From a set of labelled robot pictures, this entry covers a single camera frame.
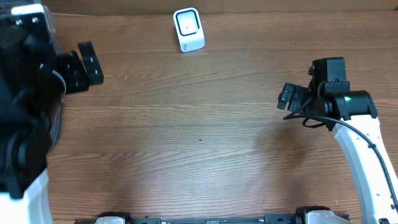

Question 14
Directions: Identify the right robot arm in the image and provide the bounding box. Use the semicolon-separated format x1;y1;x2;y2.
277;57;397;223

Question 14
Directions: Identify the grey plastic mesh basket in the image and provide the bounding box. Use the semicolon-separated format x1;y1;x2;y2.
43;6;66;151

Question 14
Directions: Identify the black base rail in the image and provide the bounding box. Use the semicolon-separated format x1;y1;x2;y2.
74;213;305;224

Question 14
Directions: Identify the white barcode scanner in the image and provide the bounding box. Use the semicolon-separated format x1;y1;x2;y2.
173;7;205;53

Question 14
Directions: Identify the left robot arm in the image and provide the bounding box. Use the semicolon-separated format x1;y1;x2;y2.
1;1;104;223

